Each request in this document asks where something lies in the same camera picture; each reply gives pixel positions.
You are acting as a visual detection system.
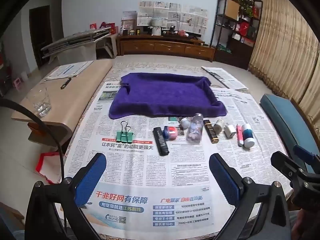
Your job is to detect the pink jar with blue lid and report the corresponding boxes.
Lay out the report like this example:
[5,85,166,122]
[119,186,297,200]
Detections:
[162,126,178,140]

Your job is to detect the black rectangular tube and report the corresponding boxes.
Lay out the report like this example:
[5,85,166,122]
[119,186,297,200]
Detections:
[153,127,170,156]

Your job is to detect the beige side table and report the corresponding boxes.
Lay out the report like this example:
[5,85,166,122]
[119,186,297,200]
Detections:
[11,59,113,153]

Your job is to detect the dark wooden door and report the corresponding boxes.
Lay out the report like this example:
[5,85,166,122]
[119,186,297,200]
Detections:
[29,5,54,68]

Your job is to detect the white labelled bottle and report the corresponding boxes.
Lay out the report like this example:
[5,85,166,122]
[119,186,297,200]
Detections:
[213,119,225,133]

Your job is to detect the white and teal jar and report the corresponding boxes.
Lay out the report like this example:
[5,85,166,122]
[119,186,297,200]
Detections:
[241,124,255,148]

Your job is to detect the clear drinking glass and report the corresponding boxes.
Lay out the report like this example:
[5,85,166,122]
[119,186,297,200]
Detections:
[26,86,52,117]

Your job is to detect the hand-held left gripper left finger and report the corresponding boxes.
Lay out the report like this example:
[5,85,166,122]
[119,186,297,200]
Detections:
[25,152,107,240]

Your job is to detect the white charger cube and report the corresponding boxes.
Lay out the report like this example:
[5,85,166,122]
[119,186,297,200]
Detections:
[224,124,237,139]

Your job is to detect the newspapers on wall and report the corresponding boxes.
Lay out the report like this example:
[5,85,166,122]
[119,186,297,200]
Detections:
[137,1,208,34]

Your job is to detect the pink highlighter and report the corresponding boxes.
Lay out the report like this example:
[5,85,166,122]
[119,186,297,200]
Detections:
[236,124,244,147]

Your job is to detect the dark shelf unit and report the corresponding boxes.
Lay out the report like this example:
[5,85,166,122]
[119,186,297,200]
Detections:
[210,0,263,70]

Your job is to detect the purple towel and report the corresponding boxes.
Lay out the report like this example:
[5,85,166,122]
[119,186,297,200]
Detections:
[109,72,227,119]

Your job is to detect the white paper documents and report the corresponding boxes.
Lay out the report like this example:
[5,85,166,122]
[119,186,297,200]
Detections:
[45,60,94,80]

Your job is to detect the red gift boxes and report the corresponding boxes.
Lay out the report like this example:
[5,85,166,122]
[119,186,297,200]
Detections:
[89,23,117,34]

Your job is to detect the black cable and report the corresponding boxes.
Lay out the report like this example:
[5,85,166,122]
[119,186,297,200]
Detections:
[0,99,67,240]

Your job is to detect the green binder clip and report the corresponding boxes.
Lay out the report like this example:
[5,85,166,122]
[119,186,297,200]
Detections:
[116,121,135,142]

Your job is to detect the white framed picture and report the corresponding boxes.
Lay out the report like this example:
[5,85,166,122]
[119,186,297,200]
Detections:
[121,10,137,35]

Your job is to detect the white wrapped bouquet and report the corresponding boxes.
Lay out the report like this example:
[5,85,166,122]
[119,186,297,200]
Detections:
[147,17,167,37]

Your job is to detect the beige curtain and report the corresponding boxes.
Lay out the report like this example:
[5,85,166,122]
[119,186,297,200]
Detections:
[247,0,320,130]

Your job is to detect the black and gold tube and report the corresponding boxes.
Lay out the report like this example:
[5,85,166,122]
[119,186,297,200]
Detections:
[203,119,218,144]

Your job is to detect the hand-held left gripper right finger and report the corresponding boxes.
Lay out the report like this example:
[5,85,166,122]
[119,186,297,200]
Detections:
[209,153,292,240]

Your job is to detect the stacked grey boards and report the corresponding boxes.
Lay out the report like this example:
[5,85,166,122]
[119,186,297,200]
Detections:
[40,27,112,59]

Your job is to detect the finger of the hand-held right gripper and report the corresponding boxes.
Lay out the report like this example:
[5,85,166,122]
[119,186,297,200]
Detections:
[271,151,310,180]
[293,144,320,167]

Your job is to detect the blue cushioned chair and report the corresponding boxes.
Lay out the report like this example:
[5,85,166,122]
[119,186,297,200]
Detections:
[260,94,320,165]

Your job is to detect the clear plastic bottle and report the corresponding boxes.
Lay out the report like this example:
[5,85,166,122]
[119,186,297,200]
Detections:
[186,113,203,143]

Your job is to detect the folded newspaper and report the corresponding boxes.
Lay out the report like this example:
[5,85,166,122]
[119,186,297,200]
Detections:
[201,66,248,91]

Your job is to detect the wooden TV cabinet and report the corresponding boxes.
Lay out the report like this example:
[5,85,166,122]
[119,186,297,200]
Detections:
[117,34,216,62]

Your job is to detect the large spread newspaper sheet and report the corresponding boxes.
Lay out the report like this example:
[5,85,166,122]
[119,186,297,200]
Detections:
[62,81,253,235]

